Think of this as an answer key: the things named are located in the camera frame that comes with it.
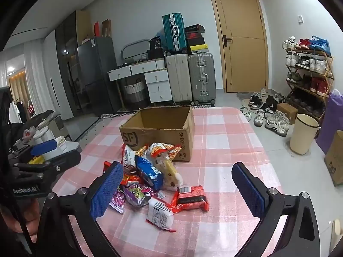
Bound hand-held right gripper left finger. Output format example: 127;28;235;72
36;161;124;257

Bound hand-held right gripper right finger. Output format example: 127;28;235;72
232;162;318;257

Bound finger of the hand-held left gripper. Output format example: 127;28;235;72
12;150;81;182
8;139;57;164

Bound pink candy packet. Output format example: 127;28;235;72
109;186;126;215

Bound orange red shiny packet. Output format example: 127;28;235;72
104;161;142;187

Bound purple candy packet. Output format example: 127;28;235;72
125;184;152;207

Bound blue cookie packet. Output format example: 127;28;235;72
135;155;164;191

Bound white red-trimmed packet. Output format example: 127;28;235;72
146;197;176;232

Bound red chocolate bar packet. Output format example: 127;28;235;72
171;185;209;214

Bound large cardboard box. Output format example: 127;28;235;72
119;106;195;162

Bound cream bread packet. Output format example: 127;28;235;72
158;154;186;191

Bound person's left hand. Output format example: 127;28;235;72
1;197;41;236

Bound white countertop appliance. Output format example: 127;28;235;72
32;127;67;161

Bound grey white-topped side cabinet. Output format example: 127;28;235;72
63;141;81;153

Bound dark clothes pile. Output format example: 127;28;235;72
11;110;63;140

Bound pink plaid tablecloth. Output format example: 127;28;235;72
51;106;284;257

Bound scattered pile of shoes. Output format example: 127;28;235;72
240;88;291;138

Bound white curtain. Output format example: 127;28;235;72
24;39;58;111

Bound cream waste bin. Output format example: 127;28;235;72
290;113;320;156

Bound dark glass cabinet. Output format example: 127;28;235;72
55;11;92;119

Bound small plain cardboard box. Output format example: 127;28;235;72
276;103;298;125

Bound printed cardboard box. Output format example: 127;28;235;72
324;130;343;187

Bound grey refrigerator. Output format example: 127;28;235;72
77;36;117;113

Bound woven laundry basket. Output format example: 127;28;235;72
124;79;149;108

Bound purple bag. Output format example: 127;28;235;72
316;90;343;155

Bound white dressing table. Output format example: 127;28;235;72
108;59;173;104

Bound silver suitcase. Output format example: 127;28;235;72
188;53;216;106

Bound beige suitcase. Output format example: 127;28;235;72
165;54;193;105

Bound arched metal-framed mirror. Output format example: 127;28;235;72
121;39;150;63

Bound brown paper bag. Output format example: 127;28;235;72
101;19;112;38

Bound black bag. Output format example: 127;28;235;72
147;49;165;59

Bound wooden shoe rack with shoes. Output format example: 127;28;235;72
283;35;332;113

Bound yellow black shoe box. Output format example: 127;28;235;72
189;45;209;55

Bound black printed box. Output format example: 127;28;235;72
149;37;164;51

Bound teal suitcase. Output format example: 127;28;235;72
162;13;187;54

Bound wooden door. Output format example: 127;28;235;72
208;0;269;94

